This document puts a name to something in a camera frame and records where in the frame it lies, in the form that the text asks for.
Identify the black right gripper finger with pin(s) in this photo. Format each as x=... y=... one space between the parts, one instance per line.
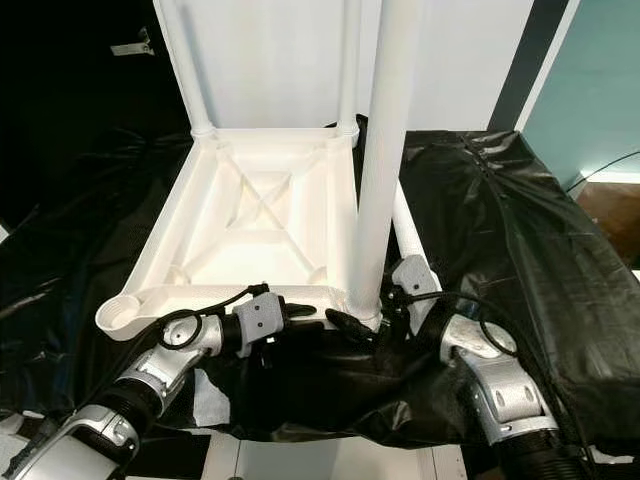
x=352 y=325

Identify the black plastic cover sheet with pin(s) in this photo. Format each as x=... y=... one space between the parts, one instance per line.
x=530 y=240

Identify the brown wooden furniture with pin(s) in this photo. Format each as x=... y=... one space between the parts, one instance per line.
x=612 y=220

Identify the dark vertical pillar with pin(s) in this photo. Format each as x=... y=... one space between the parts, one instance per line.
x=530 y=60

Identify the teal glass panel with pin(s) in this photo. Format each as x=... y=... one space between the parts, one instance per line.
x=595 y=90

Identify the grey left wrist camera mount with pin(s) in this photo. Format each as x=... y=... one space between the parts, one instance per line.
x=263 y=318

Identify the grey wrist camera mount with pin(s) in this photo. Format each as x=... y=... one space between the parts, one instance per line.
x=415 y=285
x=263 y=318

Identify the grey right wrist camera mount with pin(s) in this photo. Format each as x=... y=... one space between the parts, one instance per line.
x=415 y=285

